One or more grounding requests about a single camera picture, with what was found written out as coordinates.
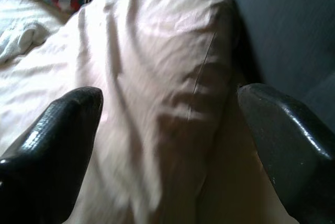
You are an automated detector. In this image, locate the large beige leaf print pillow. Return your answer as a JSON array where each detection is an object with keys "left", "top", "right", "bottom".
[{"left": 62, "top": 0, "right": 291, "bottom": 224}]

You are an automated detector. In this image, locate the white crumpled sock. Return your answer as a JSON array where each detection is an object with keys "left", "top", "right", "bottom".
[{"left": 0, "top": 17, "right": 45, "bottom": 62}]

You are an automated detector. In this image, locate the beige leaf print bed sheet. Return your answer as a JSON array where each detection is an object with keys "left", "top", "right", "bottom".
[{"left": 0, "top": 0, "right": 105, "bottom": 162}]

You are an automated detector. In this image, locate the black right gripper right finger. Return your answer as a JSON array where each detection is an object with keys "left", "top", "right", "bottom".
[{"left": 237, "top": 82, "right": 335, "bottom": 224}]

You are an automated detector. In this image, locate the blue grey upholstered headboard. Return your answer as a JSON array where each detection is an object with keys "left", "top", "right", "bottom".
[{"left": 204, "top": 0, "right": 335, "bottom": 141}]

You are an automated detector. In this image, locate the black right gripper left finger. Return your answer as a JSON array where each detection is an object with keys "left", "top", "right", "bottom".
[{"left": 0, "top": 86, "right": 104, "bottom": 224}]

